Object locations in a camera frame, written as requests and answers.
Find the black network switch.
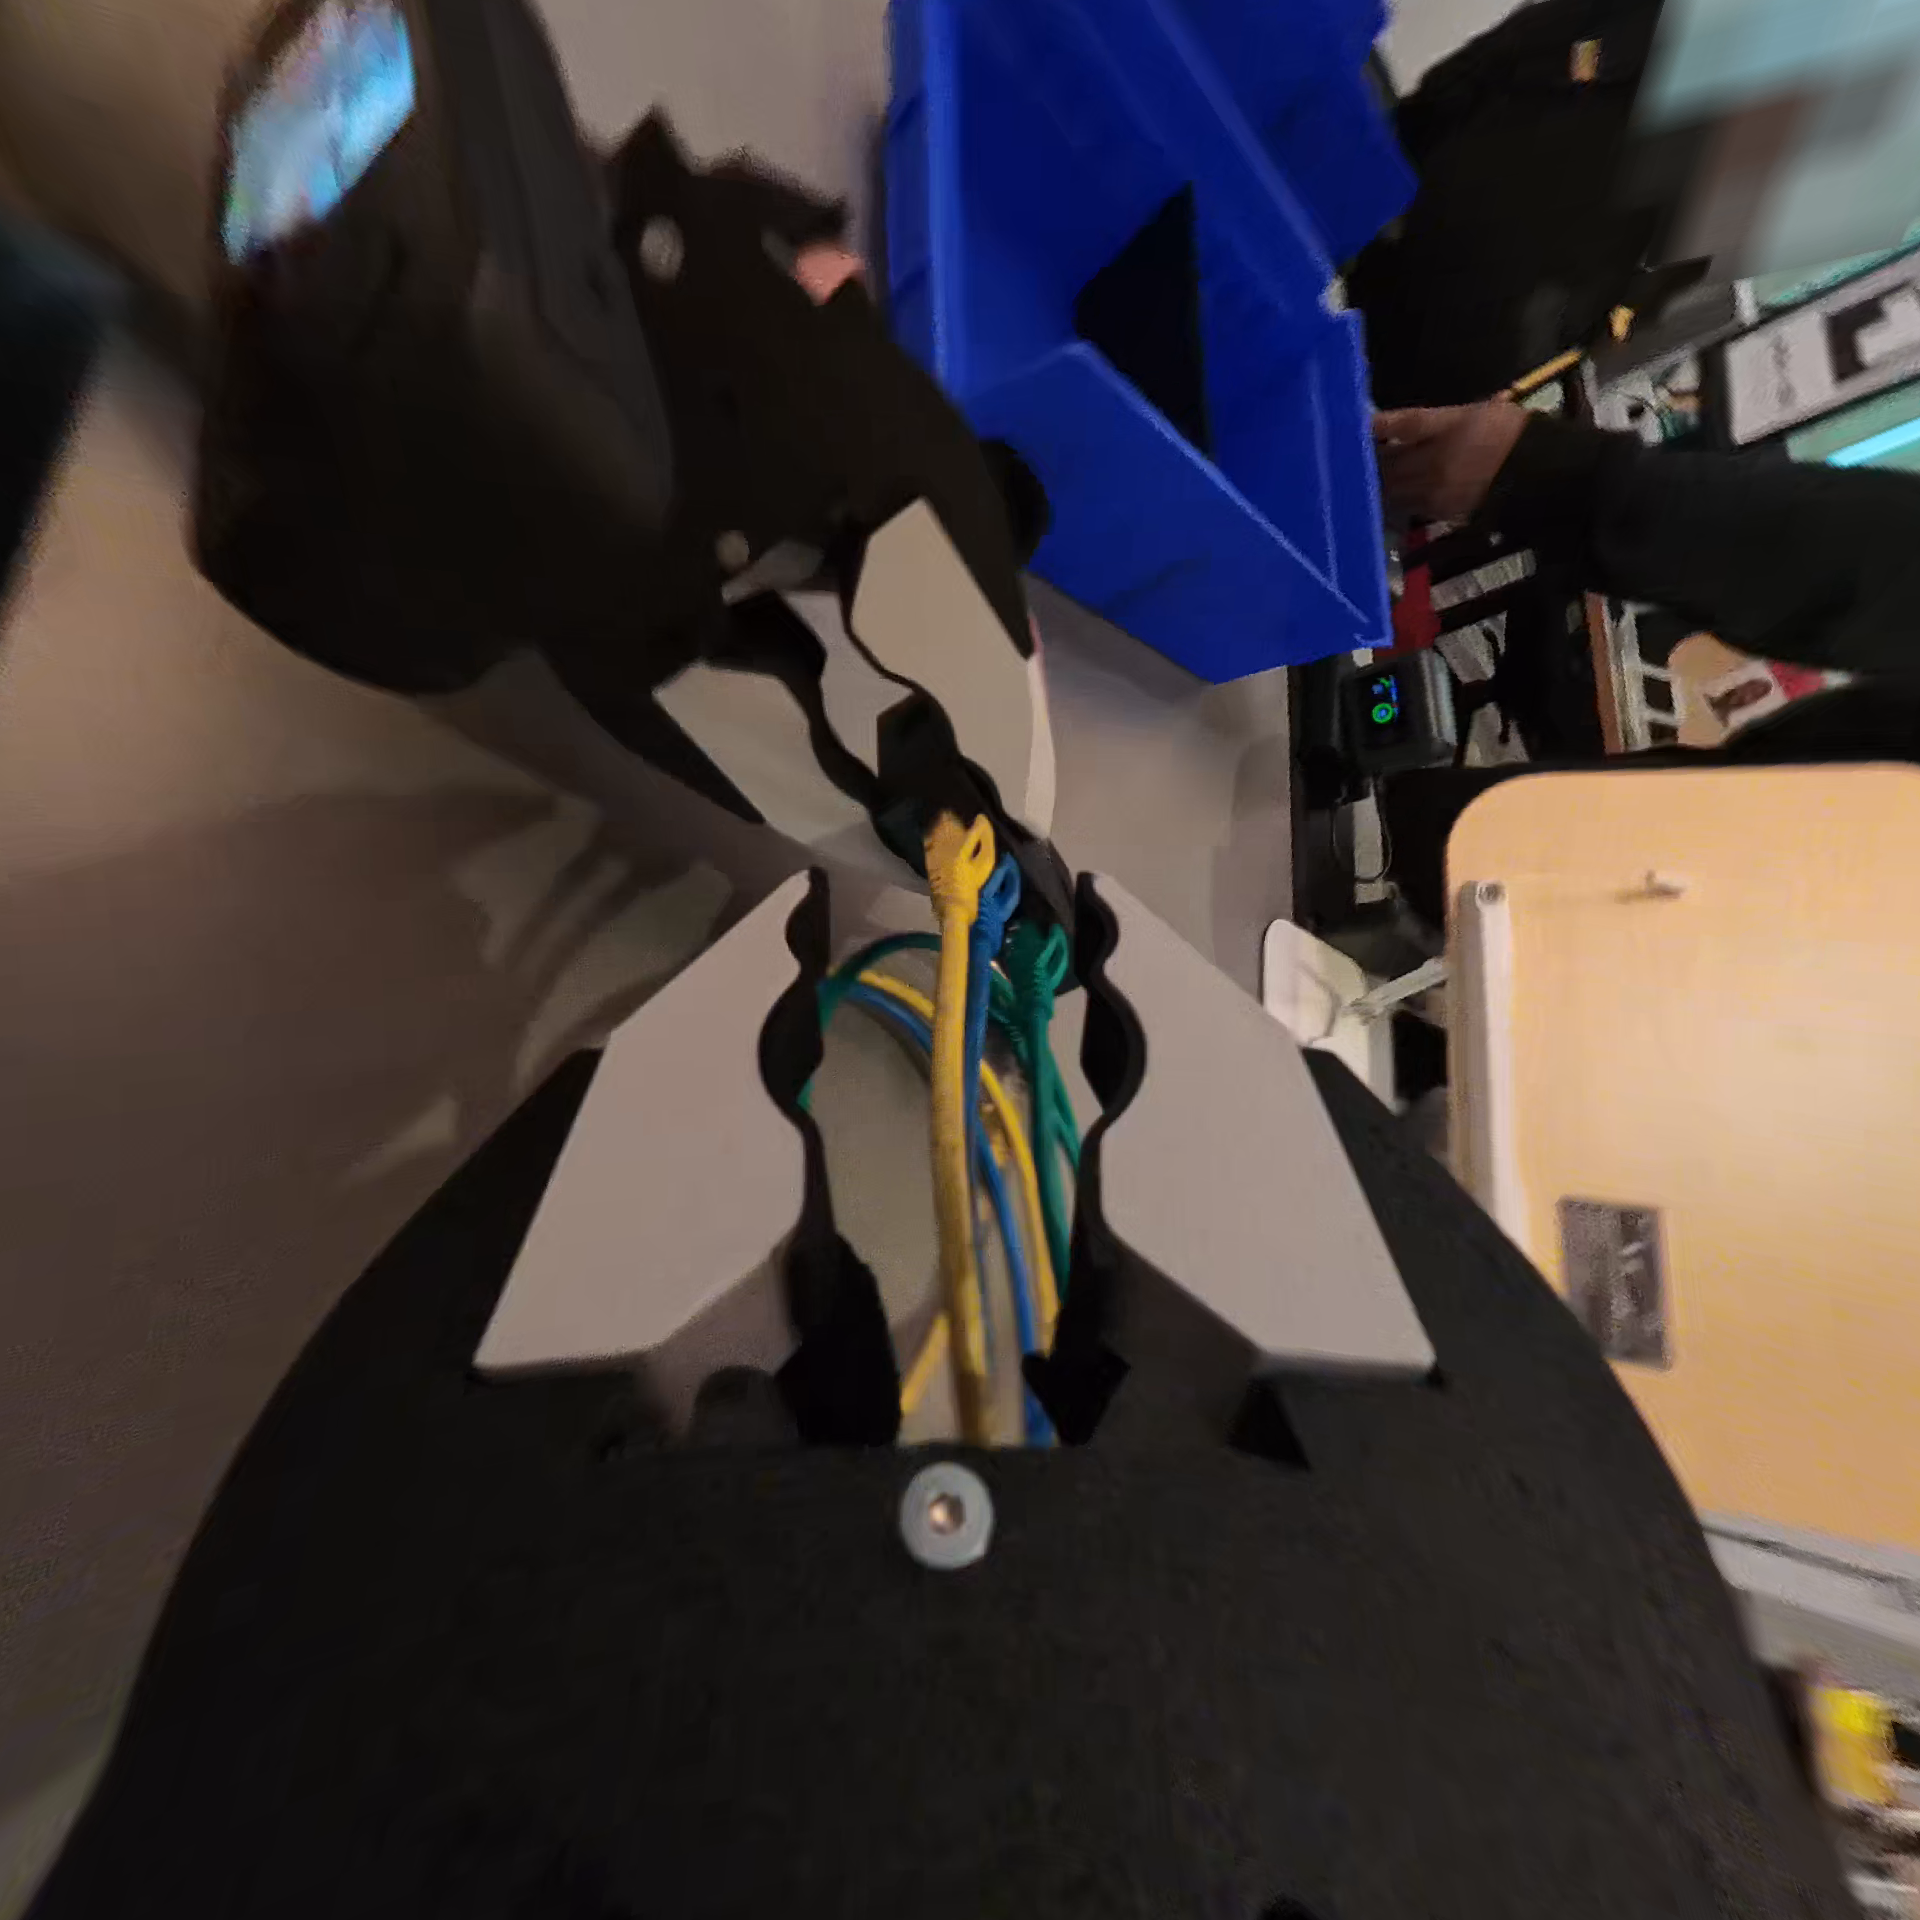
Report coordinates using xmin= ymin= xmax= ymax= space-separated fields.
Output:
xmin=875 ymin=702 xmax=1080 ymax=996

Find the green ethernet cable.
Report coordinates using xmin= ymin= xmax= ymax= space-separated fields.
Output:
xmin=794 ymin=919 xmax=1087 ymax=1323

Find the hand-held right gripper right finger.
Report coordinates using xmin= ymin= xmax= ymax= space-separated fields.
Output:
xmin=1034 ymin=872 xmax=1440 ymax=1447

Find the yellow ethernet cable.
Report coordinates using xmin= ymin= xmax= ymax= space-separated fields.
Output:
xmin=855 ymin=811 xmax=1068 ymax=1451

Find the blue ethernet cable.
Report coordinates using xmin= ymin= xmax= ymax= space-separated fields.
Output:
xmin=862 ymin=853 xmax=1061 ymax=1443

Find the wooden panel on white arm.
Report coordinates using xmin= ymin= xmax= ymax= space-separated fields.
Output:
xmin=1442 ymin=762 xmax=1920 ymax=1554

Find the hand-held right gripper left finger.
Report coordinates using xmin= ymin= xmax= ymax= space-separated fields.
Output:
xmin=472 ymin=870 xmax=902 ymax=1451

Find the black power station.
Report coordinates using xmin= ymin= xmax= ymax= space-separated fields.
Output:
xmin=1296 ymin=652 xmax=1458 ymax=774

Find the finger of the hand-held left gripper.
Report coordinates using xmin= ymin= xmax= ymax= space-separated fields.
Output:
xmin=832 ymin=498 xmax=1063 ymax=846
xmin=653 ymin=589 xmax=931 ymax=891

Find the fiducial marker sign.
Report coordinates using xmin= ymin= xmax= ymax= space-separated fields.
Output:
xmin=1724 ymin=246 xmax=1920 ymax=444

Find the blue storage bin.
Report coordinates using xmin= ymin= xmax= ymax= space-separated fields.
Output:
xmin=883 ymin=0 xmax=1421 ymax=685

